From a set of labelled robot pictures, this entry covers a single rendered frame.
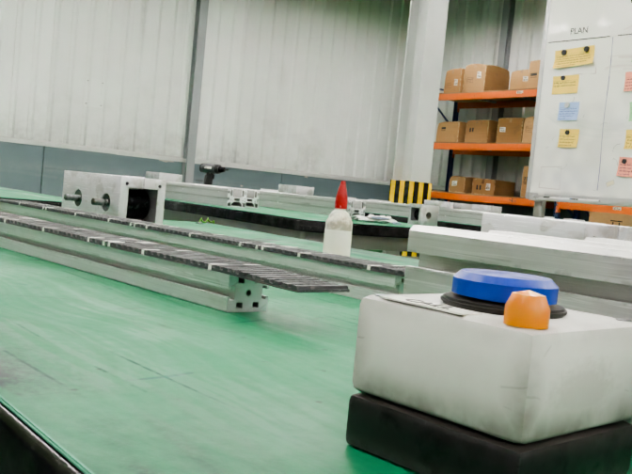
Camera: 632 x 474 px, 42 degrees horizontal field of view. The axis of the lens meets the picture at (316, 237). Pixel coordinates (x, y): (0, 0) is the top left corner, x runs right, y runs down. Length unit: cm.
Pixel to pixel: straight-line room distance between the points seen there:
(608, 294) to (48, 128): 1176
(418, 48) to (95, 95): 516
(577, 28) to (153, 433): 387
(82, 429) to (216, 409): 6
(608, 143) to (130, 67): 946
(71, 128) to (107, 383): 1176
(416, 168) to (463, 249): 824
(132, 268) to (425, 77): 807
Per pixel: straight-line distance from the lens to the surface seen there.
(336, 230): 111
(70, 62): 1223
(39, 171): 1199
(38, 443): 33
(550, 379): 29
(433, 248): 45
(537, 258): 41
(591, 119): 398
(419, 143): 871
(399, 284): 77
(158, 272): 73
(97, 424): 34
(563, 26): 417
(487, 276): 31
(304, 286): 57
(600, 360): 31
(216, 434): 33
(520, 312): 28
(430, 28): 885
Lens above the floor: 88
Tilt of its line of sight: 3 degrees down
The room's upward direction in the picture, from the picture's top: 6 degrees clockwise
